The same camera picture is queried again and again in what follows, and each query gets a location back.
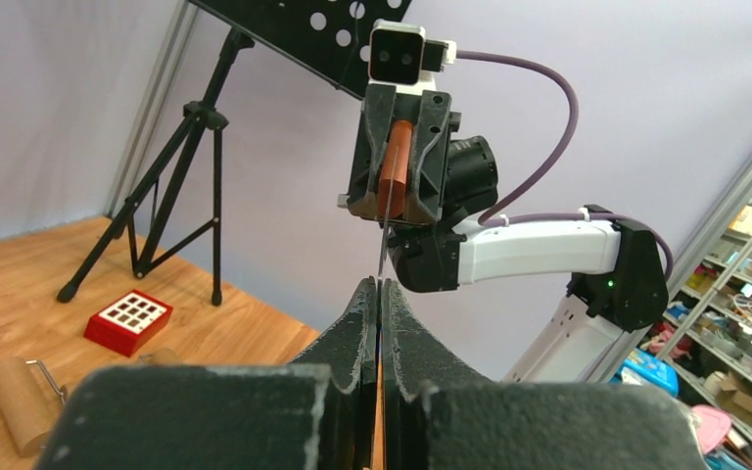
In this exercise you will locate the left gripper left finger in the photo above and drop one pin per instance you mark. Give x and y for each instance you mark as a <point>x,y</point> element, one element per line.
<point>314,412</point>

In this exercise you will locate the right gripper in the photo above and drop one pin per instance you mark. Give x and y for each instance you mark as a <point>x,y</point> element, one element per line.
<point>433,122</point>

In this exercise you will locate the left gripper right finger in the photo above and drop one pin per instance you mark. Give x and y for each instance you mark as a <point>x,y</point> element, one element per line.
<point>441,413</point>

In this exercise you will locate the wooden double-ended roller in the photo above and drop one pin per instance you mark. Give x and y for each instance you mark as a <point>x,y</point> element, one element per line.
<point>36,384</point>

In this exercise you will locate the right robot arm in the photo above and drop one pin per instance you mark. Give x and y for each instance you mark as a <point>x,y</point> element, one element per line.
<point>617,266</point>

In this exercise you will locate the black music stand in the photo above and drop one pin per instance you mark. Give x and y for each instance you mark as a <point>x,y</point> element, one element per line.
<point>263,155</point>

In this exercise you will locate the red grid box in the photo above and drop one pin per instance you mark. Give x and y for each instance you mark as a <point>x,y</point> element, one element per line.
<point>128,323</point>

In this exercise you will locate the storage shelf with clutter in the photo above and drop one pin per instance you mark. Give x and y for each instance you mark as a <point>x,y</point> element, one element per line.
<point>701,350</point>

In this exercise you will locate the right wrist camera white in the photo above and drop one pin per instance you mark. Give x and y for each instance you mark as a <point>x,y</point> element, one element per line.
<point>401,55</point>

